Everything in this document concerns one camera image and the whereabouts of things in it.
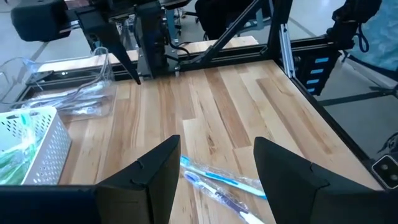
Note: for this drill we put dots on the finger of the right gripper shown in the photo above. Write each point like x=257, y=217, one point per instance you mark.
x=112, y=43

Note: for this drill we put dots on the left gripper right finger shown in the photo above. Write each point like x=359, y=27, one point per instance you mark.
x=326, y=208

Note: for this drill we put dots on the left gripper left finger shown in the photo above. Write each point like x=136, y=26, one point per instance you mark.
x=62, y=208

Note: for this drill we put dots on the clear plastic bin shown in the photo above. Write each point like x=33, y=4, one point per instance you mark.
x=93, y=71

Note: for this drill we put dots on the white perforated plastic basket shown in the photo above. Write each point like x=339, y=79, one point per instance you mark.
x=53, y=149

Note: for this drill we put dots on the black office chair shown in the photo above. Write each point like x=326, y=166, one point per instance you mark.
x=217, y=15

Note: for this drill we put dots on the black box with blue labels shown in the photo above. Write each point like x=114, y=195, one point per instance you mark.
x=317, y=71

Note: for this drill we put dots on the aluminium extrusion posts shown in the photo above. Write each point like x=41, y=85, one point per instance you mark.
x=286, y=53

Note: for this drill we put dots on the blue patterned cloth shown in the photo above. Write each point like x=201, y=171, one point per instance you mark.
x=382, y=37

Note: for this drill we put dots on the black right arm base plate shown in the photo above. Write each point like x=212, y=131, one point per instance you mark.
x=175, y=68

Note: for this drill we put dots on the black depth camera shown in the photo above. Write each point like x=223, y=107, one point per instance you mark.
x=387, y=171

